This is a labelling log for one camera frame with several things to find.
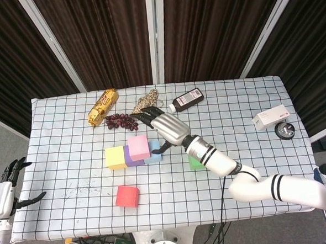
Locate red foam cube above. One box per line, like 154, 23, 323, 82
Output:
114, 184, 141, 210

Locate dark red grape bunch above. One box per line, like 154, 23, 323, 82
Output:
104, 112, 140, 133

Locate white carton box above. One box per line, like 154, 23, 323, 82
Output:
251, 104, 291, 132

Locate brown bottle white cap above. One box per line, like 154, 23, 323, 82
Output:
167, 87, 206, 114

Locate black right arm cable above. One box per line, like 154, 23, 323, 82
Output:
215, 162, 264, 227

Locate light blue foam cube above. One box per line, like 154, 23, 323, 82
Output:
143, 139, 164, 165

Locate black hanging cables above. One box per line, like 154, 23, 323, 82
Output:
204, 221, 235, 244

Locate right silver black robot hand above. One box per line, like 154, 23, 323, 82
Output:
129, 104, 191, 155

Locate coiled braided rope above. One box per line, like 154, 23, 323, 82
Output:
129, 88, 166, 115

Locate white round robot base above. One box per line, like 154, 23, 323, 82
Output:
130, 227, 199, 244

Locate purple foam cube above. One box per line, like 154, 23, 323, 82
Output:
122, 144, 146, 168

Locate gold snack packet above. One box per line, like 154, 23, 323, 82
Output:
86, 88, 120, 128

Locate white partition frame post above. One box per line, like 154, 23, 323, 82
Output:
17, 0, 87, 97
144, 0, 169, 84
235, 0, 307, 79

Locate green foam cube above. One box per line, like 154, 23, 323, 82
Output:
188, 153, 208, 171

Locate pink foam cube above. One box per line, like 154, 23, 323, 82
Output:
127, 134, 151, 162

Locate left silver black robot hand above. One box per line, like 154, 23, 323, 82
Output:
0, 156, 49, 219

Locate yellow foam cube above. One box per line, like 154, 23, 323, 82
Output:
104, 145, 128, 171

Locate dark brown curtain panel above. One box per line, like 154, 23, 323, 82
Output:
0, 0, 83, 140
160, 0, 292, 84
241, 0, 326, 138
32, 0, 154, 94

